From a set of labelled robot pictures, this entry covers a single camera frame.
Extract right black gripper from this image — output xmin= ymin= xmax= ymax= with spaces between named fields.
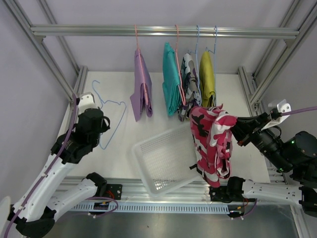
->
xmin=222 ymin=112 xmax=291 ymax=172

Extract light blue wire hanger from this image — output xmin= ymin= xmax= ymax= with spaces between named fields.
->
xmin=92 ymin=80 xmax=127 ymax=150

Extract pink camouflage trousers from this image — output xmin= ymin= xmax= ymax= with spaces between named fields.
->
xmin=189 ymin=105 xmax=238 ymax=188

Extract lilac purple trousers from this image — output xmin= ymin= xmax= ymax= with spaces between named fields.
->
xmin=130 ymin=49 xmax=153 ymax=121

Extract white plastic basket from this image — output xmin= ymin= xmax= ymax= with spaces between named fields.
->
xmin=132 ymin=122 xmax=200 ymax=197

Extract pink wire hanger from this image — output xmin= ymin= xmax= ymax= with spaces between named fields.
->
xmin=133 ymin=24 xmax=149 ymax=105

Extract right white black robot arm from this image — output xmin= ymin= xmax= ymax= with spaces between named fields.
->
xmin=225 ymin=113 xmax=317 ymax=217

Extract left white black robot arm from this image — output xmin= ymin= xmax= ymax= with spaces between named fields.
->
xmin=8 ymin=108 xmax=110 ymax=238

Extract purple grey camouflage trousers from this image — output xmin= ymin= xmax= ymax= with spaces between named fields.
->
xmin=178 ymin=53 xmax=201 ymax=121

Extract olive yellow trousers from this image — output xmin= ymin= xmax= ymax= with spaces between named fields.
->
xmin=199 ymin=51 xmax=216 ymax=107

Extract pink hanger under teal trousers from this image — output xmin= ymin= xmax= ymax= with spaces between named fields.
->
xmin=175 ymin=24 xmax=186 ymax=106

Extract blue hanger under olive trousers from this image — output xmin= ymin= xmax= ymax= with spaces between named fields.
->
xmin=206 ymin=25 xmax=218 ymax=106

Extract teal trousers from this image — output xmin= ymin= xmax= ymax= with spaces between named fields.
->
xmin=162 ymin=42 xmax=181 ymax=117

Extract blue hanger under camouflage trousers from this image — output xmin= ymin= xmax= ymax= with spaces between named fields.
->
xmin=190 ymin=25 xmax=202 ymax=106

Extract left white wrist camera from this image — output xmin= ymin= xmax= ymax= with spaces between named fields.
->
xmin=76 ymin=92 xmax=98 ymax=116

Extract right aluminium frame posts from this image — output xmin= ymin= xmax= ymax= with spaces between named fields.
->
xmin=237 ymin=0 xmax=317 ymax=184

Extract aluminium frame posts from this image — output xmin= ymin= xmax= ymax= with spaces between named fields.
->
xmin=0 ymin=0 xmax=89 ymax=105
xmin=237 ymin=0 xmax=317 ymax=184

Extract left aluminium frame posts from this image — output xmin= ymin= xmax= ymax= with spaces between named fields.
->
xmin=0 ymin=0 xmax=89 ymax=105

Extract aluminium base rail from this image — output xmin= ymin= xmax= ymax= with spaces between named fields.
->
xmin=56 ymin=177 xmax=303 ymax=205

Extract white slotted cable duct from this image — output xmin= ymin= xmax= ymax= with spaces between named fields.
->
xmin=70 ymin=202 xmax=229 ymax=214

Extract aluminium hanging rail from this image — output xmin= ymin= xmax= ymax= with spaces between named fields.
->
xmin=31 ymin=24 xmax=300 ymax=40

